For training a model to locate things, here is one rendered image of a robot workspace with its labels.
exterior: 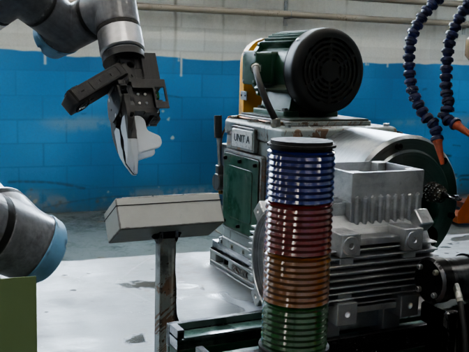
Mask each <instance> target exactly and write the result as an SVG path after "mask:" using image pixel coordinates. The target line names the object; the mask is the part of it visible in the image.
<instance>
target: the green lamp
mask: <svg viewBox="0 0 469 352"><path fill-rule="evenodd" d="M262 301H263V303H262V321H261V323H262V326H261V329H262V331H261V335H262V336H261V341H262V346H263V347H264V348H266V349H267V350H268V351H271V352H323V351H324V350H325V349H326V345H327V332H328V330H327V327H328V323H327V322H328V315H329V313H328V310H329V307H328V305H329V302H328V303H327V304H325V305H323V306H321V307H316V308H312V309H288V308H283V307H277V306H275V305H272V304H269V303H268V302H267V301H265V300H264V299H262Z"/></svg>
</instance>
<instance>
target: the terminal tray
mask: <svg viewBox="0 0 469 352"><path fill-rule="evenodd" d="M335 164H336V165H335V166H334V168H335V172H334V175H335V178H334V181H335V183H334V190H333V192H334V196H338V199H342V203H346V207H345V215H346V216H347V218H348V220H349V222H350V223H354V224H356V225H359V222H362V223H363V224H365V225H366V224H367V221H369V222H370V223H372V224H374V221H377V222H378V223H382V220H385V221H386V222H387V223H389V220H390V219H391V220H392V221H394V222H396V221H397V219H399V220H400V221H404V219H407V220H408V221H410V215H411V213H412V212H413V211H414V210H417V209H421V208H422V198H423V187H424V170H422V169H419V168H415V169H409V168H413V167H409V166H402V165H399V164H395V163H388V162H385V161H382V162H376V161H358V162H339V163H335ZM353 170H355V171H358V172H353Z"/></svg>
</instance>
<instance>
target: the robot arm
mask: <svg viewBox="0 0 469 352"><path fill-rule="evenodd" d="M16 19H19V20H21V21H22V22H23V23H25V24H26V25H28V26H29V27H31V28H32V29H33V39H34V41H35V43H36V45H37V47H39V48H40V49H41V52H42V53H43V54H44V55H45V56H47V57H49V58H52V59H59V58H61V57H64V56H66V55H68V54H73V53H75V52H77V51H78V50H79V49H80V48H82V47H84V46H86V45H88V44H90V43H92V42H94V41H97V40H98V46H99V51H100V57H101V58H102V62H103V68H104V69H105V70H104V71H102V72H100V73H98V74H97V75H95V76H93V77H92V78H89V79H88V80H86V81H84V82H83V83H81V84H79V85H76V86H74V87H72V88H70V89H69V90H68V91H67V92H66V93H65V95H64V99H63V101H62V103H61V105H62V106H63V107H64V108H65V110H66V111H67V112H68V114H69V115H74V114H75V113H76V112H80V111H82V110H84V109H85V108H86V107H87V106H88V105H90V104H92V103H93V102H95V101H97V100H98V99H100V98H102V97H103V96H104V95H106V94H107V95H108V96H109V97H108V100H107V112H108V117H109V120H110V125H111V132H112V139H113V141H114V145H115V147H116V150H117V153H118V154H119V157H120V159H121V161H122V162H123V164H124V165H125V167H126V168H127V169H128V171H129V172H130V174H131V175H137V171H138V161H139V160H142V159H146V158H149V157H151V156H153V155H154V154H155V149H157V148H159V147H160V146H161V144H162V141H161V137H160V136H159V135H156V134H155V133H152V132H150V131H148V130H147V127H148V126H157V124H158V123H159V121H160V120H161V118H160V110H159V109H161V108H170V105H169V101H168V95H167V90H166V86H165V80H164V79H160V75H159V71H158V64H157V60H156V53H148V52H144V51H145V48H144V41H143V37H142V30H141V27H140V19H139V15H138V11H137V4H136V0H77V1H74V2H73V3H70V2H69V1H67V0H0V31H1V30H2V29H3V28H4V27H6V26H8V25H9V24H10V23H11V22H13V21H15V20H16ZM160 88H163V90H164V94H165V101H163V100H159V98H160V96H159V92H158V91H159V89H160ZM67 241H68V235H67V231H66V227H65V226H64V224H63V223H62V222H61V221H60V220H58V219H57V218H56V217H55V216H53V215H48V214H46V213H44V212H42V211H41V210H39V209H38V208H37V207H36V206H35V205H34V204H33V203H32V202H31V201H30V200H29V199H28V198H27V197H26V196H25V195H24V194H23V193H22V192H21V191H19V190H17V189H14V188H10V187H4V186H3V185H2V184H1V183H0V275H3V276H5V277H8V278H13V277H32V276H36V283H38V282H40V281H43V280H45V279H47V278H48V277H49V276H50V275H51V274H52V273H53V272H54V271H55V270H56V269H57V267H58V266H59V264H60V262H61V261H62V259H63V257H64V254H65V251H66V244H67Z"/></svg>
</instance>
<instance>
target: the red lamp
mask: <svg viewBox="0 0 469 352"><path fill-rule="evenodd" d="M265 202H266V205H265V208H266V211H265V214H266V217H265V235H264V237H265V240H264V243H265V245H264V249H265V250H266V251H268V252H269V253H271V254H274V255H277V256H284V257H290V258H316V257H321V256H325V255H327V254H329V253H330V252H331V251H332V249H331V246H332V243H331V240H332V237H331V235H332V228H333V226H332V222H333V220H332V217H333V214H332V212H333V210H334V209H333V207H332V206H333V204H334V203H333V202H331V203H330V204H327V205H318V206H295V205H282V204H278V203H273V202H271V201H269V200H267V199H266V200H265Z"/></svg>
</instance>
